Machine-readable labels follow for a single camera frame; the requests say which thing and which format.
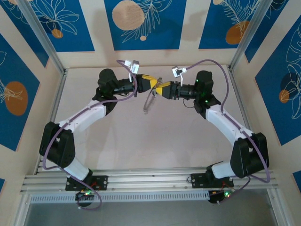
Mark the white camera bracket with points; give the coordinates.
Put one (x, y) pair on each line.
(185, 70)
(127, 63)

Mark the white right camera bracket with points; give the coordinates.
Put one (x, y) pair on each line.
(185, 70)

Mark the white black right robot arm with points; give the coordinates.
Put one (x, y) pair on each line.
(225, 122)

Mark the wide aluminium base rail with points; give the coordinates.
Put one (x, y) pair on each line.
(150, 181)

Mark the aluminium side rail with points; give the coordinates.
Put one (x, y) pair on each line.
(55, 110)
(245, 117)

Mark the white left camera bracket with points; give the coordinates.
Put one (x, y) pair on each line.
(127, 63)

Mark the aluminium frame post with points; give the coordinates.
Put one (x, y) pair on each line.
(42, 30)
(249, 30)

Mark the blue floral wall panel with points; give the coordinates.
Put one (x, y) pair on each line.
(277, 18)
(297, 180)
(211, 28)
(21, 21)
(164, 35)
(270, 94)
(14, 58)
(2, 186)
(77, 35)

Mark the small black controller board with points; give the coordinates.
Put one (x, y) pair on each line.
(81, 195)
(215, 196)

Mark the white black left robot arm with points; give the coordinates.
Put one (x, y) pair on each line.
(84, 115)

